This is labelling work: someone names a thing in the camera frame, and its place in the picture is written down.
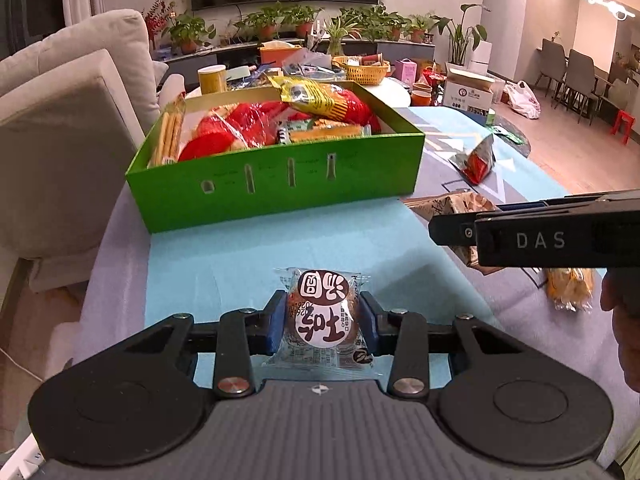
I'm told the green cardboard box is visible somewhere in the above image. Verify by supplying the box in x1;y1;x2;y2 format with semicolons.
124;78;426;234

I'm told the grey sofa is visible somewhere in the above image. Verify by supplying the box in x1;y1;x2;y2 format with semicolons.
0;8;187;292

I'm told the brown printed snack packet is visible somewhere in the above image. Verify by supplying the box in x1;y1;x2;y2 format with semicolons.
400;192;507;277

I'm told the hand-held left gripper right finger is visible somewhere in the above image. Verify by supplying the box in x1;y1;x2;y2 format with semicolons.
359;290;527;399

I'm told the person's right hand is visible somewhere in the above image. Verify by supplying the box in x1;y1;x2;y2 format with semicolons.
599;265;640;392

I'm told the dark grey television cabinet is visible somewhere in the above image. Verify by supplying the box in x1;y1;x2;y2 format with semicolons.
159;39;437;80

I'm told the torn red white snack packet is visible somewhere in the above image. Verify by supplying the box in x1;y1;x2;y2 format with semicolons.
449;134;499;186

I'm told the pink box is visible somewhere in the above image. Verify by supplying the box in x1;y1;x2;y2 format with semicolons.
394;58;419;84

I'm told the yellow striped snack packet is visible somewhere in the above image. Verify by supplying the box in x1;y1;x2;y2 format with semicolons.
269;75;374;124

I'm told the grey dining chair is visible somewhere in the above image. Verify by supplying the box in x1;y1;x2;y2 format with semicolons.
599;77;632;127
537;38;569;107
562;48;599;124

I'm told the potted green plant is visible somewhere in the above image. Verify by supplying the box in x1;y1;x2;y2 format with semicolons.
371;10;407;42
167;12;217;55
407;13;437;44
340;7;373;41
234;2;286;44

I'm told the green biscuit snack packet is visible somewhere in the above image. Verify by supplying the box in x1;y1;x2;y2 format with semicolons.
277;117;374;146

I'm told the brown white paper carton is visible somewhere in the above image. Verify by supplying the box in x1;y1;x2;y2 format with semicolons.
443;67;496;114

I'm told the biscuit stick packet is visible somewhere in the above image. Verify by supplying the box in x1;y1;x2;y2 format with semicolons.
149;97;187;169

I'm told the white power strip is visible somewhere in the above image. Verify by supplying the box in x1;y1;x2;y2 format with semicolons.
0;434;47;480

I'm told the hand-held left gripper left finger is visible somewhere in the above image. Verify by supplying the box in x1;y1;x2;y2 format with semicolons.
120;289;290;397

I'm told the white cable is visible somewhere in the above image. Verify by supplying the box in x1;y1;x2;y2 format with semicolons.
0;347;47;387

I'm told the round pastry packet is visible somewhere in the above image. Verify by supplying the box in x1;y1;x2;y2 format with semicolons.
262;265;376;369

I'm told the red berry plant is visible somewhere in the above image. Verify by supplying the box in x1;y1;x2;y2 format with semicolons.
142;0;177;52

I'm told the red stool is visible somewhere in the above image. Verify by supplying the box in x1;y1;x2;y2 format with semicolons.
609;108;636;137

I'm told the tall leafy plant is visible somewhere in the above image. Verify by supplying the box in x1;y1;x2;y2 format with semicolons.
432;3;489;66

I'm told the orange box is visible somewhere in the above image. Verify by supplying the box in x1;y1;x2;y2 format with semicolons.
258;42;304;69

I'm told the white plastic bag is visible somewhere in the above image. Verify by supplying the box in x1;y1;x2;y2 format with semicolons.
502;79;543;120

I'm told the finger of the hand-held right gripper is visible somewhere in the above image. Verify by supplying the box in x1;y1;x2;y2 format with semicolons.
497;189;640;212
428;211;478;247

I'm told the ceiling lamp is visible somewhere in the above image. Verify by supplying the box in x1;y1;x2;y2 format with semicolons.
579;0;629;22

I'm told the yellow wicker basket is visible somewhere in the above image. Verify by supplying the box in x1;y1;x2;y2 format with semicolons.
331;54;391;86

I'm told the grass plant in vase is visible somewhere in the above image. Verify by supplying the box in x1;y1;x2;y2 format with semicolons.
320;14;362;57

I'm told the yellow can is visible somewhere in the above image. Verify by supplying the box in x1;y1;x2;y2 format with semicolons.
197;64;229;95

